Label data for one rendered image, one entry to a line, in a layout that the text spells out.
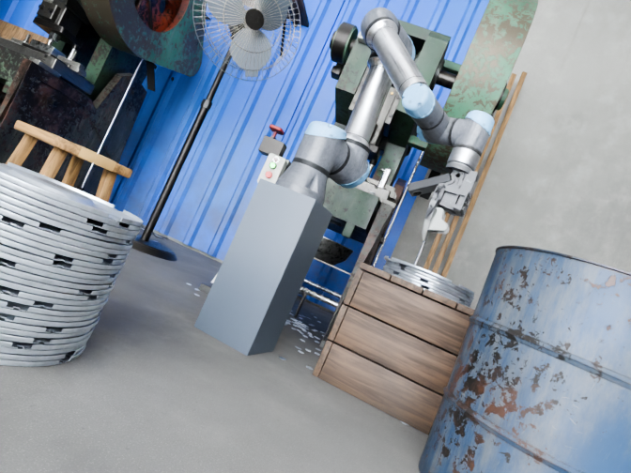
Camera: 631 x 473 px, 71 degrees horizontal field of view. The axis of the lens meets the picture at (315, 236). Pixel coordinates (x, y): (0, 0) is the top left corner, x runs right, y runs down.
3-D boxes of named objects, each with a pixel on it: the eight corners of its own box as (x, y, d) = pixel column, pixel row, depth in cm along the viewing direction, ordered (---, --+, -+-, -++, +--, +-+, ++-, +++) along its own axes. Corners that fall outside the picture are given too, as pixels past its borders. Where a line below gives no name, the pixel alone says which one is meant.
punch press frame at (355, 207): (336, 308, 177) (464, 12, 184) (242, 266, 184) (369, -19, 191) (346, 300, 256) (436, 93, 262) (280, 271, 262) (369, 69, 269)
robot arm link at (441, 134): (418, 102, 121) (454, 105, 114) (433, 122, 130) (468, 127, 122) (407, 128, 121) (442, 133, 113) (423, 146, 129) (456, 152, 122)
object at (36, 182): (174, 238, 79) (176, 235, 79) (23, 193, 52) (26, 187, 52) (69, 188, 90) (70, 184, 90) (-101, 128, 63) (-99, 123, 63)
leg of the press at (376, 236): (345, 359, 168) (436, 146, 173) (317, 346, 170) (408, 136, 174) (353, 333, 259) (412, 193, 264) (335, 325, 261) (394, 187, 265)
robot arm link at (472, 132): (469, 121, 123) (500, 125, 117) (454, 157, 122) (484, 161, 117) (461, 106, 117) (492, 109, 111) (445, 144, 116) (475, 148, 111)
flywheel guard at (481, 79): (481, 149, 162) (564, -48, 166) (408, 122, 166) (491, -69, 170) (438, 201, 263) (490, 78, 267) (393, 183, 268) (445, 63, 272)
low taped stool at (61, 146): (-30, 214, 138) (16, 118, 140) (48, 236, 157) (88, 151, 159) (3, 248, 117) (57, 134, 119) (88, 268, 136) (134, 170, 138)
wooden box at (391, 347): (441, 442, 113) (493, 317, 115) (311, 374, 124) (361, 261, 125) (437, 407, 152) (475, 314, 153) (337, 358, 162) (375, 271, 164)
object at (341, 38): (348, 64, 204) (367, 21, 206) (326, 55, 206) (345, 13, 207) (350, 84, 226) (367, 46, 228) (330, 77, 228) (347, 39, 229)
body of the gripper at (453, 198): (459, 212, 110) (478, 168, 110) (426, 202, 113) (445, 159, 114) (462, 220, 116) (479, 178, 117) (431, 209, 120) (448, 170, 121)
